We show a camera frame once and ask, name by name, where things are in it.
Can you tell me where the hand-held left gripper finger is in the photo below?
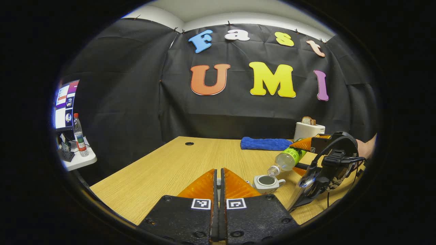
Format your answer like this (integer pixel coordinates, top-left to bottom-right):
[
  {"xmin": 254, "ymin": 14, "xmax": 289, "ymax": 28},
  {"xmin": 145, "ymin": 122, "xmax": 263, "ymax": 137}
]
[
  {"xmin": 138, "ymin": 168, "xmax": 219, "ymax": 244},
  {"xmin": 219, "ymin": 168, "xmax": 300, "ymax": 245}
]

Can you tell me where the clear water bottle green label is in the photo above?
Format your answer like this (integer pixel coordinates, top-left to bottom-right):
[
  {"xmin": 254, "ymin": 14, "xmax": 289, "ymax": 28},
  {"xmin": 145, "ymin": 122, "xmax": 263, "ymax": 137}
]
[{"xmin": 267, "ymin": 138, "xmax": 308, "ymax": 177}]

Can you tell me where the red cap plastic bottle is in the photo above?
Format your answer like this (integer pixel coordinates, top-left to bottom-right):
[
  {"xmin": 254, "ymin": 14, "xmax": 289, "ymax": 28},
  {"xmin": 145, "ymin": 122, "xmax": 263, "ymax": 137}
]
[{"xmin": 73, "ymin": 113, "xmax": 90, "ymax": 157}]

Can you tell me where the white toaster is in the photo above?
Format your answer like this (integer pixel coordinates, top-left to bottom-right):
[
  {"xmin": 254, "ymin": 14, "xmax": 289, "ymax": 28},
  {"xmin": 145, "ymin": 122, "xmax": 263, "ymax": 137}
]
[{"xmin": 294, "ymin": 122, "xmax": 326, "ymax": 142}]

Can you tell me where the blue towel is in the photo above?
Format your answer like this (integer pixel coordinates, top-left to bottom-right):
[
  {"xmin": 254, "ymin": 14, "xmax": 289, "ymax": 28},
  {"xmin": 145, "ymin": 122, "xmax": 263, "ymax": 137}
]
[{"xmin": 240, "ymin": 137, "xmax": 294, "ymax": 151}]

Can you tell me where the white side table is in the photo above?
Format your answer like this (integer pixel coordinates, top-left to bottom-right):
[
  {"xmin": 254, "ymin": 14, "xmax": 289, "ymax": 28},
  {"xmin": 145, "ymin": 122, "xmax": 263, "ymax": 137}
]
[{"xmin": 60, "ymin": 136, "xmax": 98, "ymax": 172}]

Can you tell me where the black backdrop cloth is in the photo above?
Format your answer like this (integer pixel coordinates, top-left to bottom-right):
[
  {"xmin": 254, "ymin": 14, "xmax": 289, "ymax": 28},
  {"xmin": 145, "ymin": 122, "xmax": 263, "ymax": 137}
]
[{"xmin": 60, "ymin": 18, "xmax": 378, "ymax": 186}]

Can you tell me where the black keyboard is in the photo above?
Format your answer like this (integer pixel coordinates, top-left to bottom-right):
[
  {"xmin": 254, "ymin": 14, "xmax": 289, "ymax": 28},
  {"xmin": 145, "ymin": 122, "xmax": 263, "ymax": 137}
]
[{"xmin": 58, "ymin": 149, "xmax": 76, "ymax": 163}]

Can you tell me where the computer monitor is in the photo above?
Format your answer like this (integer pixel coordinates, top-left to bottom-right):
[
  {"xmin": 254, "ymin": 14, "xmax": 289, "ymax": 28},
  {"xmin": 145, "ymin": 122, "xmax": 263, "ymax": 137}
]
[{"xmin": 52, "ymin": 79, "xmax": 80, "ymax": 132}]

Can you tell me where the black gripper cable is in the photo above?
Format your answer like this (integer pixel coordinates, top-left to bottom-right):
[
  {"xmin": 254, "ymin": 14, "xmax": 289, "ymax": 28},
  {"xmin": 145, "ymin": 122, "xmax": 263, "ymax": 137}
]
[{"xmin": 312, "ymin": 135, "xmax": 359, "ymax": 167}]

